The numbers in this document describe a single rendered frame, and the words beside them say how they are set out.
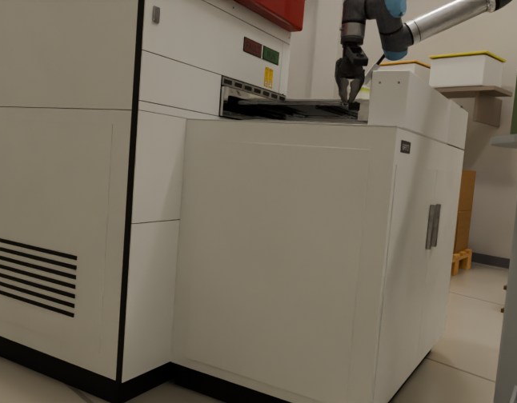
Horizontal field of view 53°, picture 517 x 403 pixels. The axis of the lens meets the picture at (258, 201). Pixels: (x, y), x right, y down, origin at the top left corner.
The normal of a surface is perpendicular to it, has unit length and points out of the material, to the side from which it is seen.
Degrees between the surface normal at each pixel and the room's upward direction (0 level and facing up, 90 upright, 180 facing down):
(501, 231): 90
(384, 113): 90
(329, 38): 90
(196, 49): 90
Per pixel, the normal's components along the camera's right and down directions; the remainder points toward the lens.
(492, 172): -0.71, 0.00
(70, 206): -0.51, 0.03
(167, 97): 0.86, 0.11
